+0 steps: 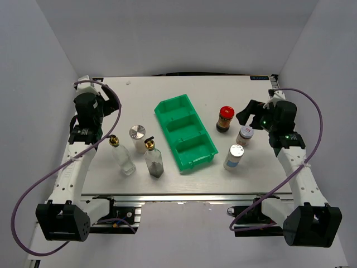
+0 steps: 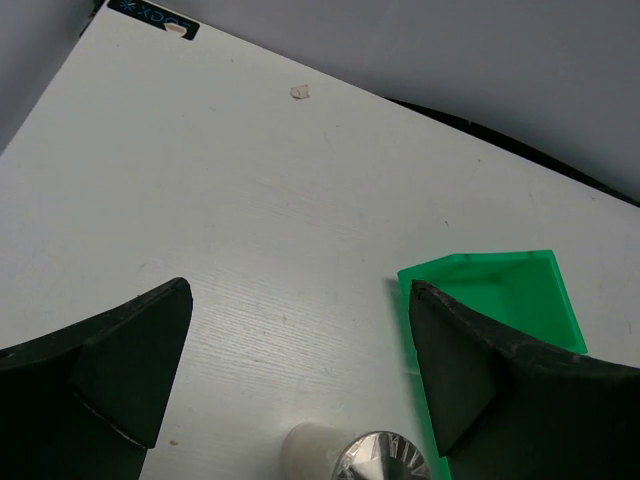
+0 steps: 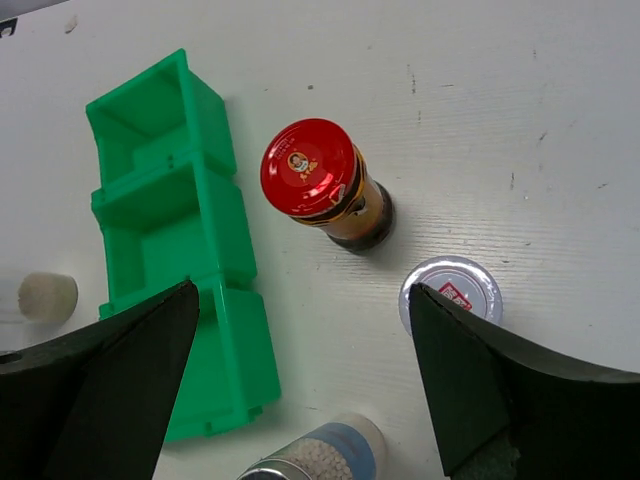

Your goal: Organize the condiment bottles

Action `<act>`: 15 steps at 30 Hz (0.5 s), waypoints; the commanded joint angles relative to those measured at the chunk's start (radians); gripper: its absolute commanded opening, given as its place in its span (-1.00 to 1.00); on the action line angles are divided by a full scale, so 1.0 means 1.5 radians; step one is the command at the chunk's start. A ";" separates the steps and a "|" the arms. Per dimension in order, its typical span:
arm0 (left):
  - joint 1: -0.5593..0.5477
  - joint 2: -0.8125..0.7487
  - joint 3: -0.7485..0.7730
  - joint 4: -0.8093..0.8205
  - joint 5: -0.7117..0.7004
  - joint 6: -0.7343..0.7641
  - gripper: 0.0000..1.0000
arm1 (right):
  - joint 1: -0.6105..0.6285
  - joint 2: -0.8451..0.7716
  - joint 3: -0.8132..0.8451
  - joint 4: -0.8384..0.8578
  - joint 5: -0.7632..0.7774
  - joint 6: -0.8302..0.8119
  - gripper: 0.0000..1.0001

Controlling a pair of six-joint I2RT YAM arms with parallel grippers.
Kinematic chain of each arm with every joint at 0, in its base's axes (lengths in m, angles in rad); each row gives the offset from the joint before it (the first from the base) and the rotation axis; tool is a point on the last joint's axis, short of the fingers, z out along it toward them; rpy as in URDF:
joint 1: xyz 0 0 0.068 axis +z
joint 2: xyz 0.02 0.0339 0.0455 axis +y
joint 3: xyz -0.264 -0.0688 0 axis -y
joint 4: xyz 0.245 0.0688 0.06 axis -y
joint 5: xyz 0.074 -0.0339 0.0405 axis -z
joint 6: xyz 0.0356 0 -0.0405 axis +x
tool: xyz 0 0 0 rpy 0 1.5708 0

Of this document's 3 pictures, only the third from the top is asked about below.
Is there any red lid sauce jar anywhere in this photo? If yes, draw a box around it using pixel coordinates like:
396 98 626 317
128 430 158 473
260 118 394 252

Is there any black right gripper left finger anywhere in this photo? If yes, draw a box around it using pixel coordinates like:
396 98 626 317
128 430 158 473
1 281 200 479

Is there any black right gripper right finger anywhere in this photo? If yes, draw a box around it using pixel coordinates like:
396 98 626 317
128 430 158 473
409 284 639 479

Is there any blue label shaker jar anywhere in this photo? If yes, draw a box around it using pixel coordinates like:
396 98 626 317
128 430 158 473
240 413 387 480

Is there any silver lid small jar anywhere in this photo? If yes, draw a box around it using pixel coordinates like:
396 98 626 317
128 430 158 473
398 255 504 335

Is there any white powder shaker jar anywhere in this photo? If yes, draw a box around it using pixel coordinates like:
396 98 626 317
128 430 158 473
1 270 78 324

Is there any green three-compartment plastic bin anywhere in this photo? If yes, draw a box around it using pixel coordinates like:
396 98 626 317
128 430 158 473
86 50 281 442

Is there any small tape scrap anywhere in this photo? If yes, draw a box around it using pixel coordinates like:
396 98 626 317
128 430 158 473
64 15 78 34

